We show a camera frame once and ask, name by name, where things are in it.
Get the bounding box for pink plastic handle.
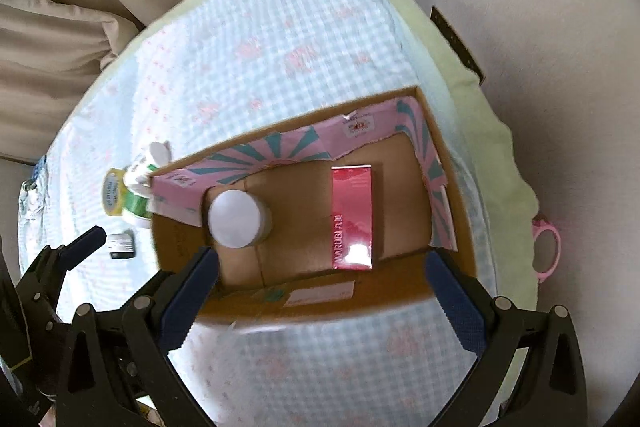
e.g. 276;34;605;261
531;216;562;283

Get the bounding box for green and white bottle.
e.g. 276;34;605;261
124;141;172;198

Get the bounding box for small dark jar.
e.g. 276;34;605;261
107;231;137;259

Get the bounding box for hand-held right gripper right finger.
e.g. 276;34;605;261
424;250;588;427

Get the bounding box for blue checkered pink print blanket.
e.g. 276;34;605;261
17;0;506;427

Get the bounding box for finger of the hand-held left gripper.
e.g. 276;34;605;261
15;227;108;334

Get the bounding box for white lid jar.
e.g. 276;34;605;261
207;189;273;249

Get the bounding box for cardboard box pink flaps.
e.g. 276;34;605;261
147;85;493;328

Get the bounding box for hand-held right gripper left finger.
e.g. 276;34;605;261
54;246;221;427

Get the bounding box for pale green bed sheet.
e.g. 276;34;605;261
345;0;541;408

